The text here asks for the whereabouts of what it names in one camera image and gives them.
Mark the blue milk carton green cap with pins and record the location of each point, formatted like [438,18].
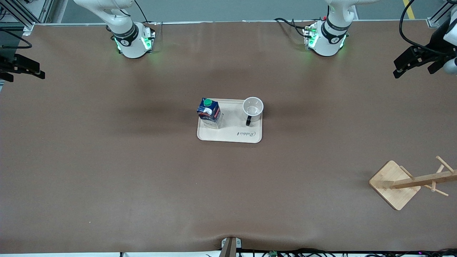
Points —
[209,113]

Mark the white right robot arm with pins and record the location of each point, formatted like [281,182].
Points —
[125,35]

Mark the wooden cup rack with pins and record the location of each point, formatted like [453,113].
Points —
[394,185]

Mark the cream rabbit print tray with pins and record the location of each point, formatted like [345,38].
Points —
[235,132]

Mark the aluminium frame post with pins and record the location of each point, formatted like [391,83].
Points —
[441,16]
[32,10]

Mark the grey table edge camera mount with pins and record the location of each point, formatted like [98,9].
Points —
[230,246]

